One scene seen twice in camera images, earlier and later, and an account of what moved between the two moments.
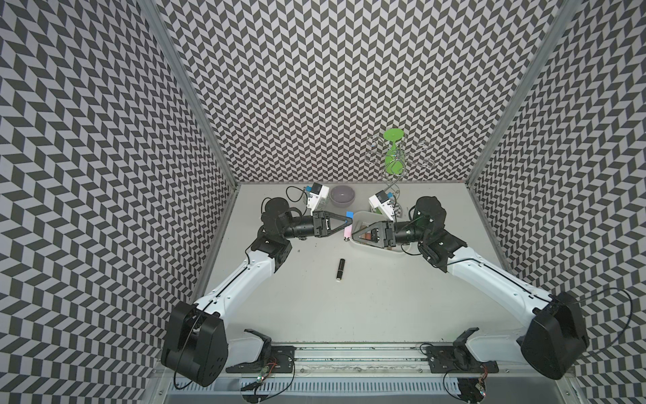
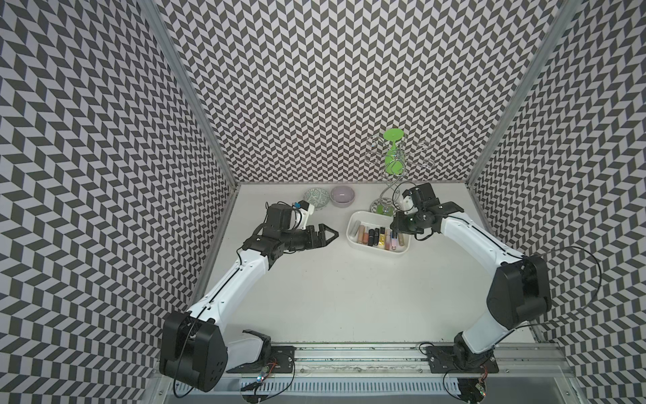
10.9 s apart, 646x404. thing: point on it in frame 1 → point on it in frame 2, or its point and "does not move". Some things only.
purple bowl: x=342 y=196 does not move
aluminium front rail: x=376 y=358 does not move
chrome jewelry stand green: x=394 y=151 does not move
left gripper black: x=320 y=229 → x=320 y=241
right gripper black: x=385 y=231 → x=399 y=226
